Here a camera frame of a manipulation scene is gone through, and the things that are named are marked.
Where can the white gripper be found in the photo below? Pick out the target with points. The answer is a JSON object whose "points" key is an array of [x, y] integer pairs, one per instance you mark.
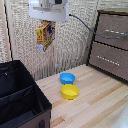
{"points": [[49, 11]]}

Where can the yellow red cereal bar box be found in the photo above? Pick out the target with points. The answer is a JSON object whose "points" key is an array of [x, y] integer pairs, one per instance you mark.
{"points": [[44, 36]]}

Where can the beige woven folding screen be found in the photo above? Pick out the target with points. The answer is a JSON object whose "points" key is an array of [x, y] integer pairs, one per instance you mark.
{"points": [[20, 40]]}

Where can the blue plastic bowl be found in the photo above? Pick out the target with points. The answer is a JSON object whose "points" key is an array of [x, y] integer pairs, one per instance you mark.
{"points": [[67, 78]]}

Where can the brown drawer cabinet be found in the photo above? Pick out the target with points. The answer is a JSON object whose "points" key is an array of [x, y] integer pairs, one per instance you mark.
{"points": [[111, 43]]}

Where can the yellow plastic bowl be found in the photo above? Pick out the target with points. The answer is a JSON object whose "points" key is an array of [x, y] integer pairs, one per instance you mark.
{"points": [[70, 91]]}

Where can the black fabric storage box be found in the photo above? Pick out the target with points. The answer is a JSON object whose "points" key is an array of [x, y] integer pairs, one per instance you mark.
{"points": [[18, 96]]}

